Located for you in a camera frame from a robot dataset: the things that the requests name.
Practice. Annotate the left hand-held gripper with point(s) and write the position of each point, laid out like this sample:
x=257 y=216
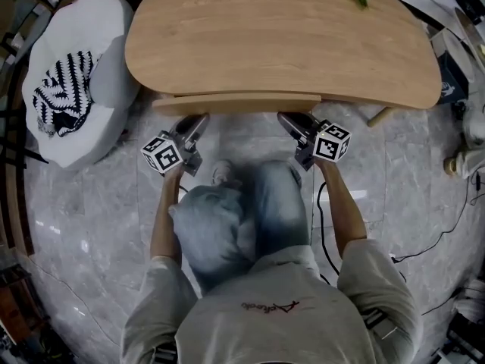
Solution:
x=163 y=154

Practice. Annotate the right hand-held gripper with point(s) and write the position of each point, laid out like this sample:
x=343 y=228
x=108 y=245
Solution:
x=329 y=144

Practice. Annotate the wooden table drawer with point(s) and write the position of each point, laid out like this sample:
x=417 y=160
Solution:
x=235 y=104

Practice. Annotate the person's right forearm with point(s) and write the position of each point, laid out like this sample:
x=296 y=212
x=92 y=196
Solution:
x=343 y=211

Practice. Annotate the person's left forearm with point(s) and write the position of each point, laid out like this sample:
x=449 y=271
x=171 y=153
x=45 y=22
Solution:
x=164 y=218

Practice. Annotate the wooden coffee table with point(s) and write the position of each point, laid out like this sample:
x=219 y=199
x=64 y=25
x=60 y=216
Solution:
x=284 y=44

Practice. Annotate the person's left shoe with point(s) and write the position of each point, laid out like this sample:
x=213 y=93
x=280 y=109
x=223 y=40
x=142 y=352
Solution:
x=223 y=171

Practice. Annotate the person's blue jeans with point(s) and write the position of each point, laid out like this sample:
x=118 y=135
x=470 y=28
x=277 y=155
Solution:
x=235 y=222

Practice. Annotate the black white striped cloth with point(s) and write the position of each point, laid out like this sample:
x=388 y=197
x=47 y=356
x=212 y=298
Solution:
x=64 y=93

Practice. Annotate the white bean bag chair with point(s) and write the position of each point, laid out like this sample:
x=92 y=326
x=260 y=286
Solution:
x=83 y=25

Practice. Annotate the black box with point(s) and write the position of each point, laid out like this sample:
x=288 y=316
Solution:
x=452 y=74

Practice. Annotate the person's light grey shirt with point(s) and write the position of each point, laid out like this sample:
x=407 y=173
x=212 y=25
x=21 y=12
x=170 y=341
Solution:
x=273 y=317

